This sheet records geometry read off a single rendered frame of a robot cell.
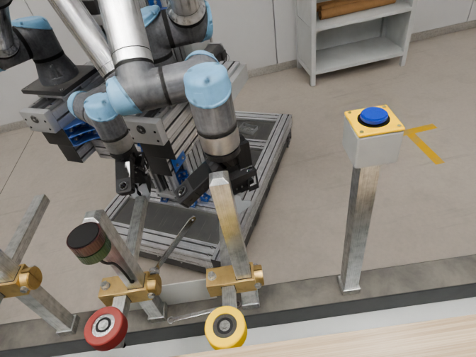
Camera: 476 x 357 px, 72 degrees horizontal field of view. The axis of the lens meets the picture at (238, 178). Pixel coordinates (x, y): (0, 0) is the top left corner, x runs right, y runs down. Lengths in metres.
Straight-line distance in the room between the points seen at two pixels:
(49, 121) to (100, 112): 0.59
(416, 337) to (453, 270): 0.38
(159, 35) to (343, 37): 2.74
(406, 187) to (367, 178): 1.62
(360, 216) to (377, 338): 0.22
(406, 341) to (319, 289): 0.31
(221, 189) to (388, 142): 0.28
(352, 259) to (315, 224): 1.16
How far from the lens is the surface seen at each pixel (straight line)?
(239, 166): 0.67
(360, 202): 0.66
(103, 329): 0.78
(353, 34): 3.72
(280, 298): 0.93
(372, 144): 0.55
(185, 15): 1.08
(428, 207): 2.16
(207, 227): 1.75
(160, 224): 1.86
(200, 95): 0.54
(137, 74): 0.66
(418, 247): 1.96
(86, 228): 0.65
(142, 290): 0.83
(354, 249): 0.78
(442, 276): 1.03
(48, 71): 1.51
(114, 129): 0.90
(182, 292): 0.92
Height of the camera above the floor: 1.53
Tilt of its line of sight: 42 degrees down
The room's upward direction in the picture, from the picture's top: 12 degrees counter-clockwise
